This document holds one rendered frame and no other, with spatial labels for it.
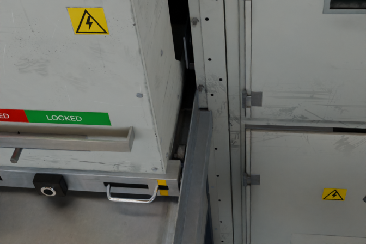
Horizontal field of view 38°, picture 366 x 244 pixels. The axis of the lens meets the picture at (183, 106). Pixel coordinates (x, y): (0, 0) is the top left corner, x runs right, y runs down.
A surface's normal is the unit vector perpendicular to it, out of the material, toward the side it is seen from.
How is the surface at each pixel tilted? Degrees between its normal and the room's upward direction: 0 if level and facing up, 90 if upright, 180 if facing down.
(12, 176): 90
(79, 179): 90
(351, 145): 90
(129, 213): 0
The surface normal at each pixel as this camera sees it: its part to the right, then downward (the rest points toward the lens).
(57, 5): -0.13, 0.72
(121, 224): -0.09, -0.69
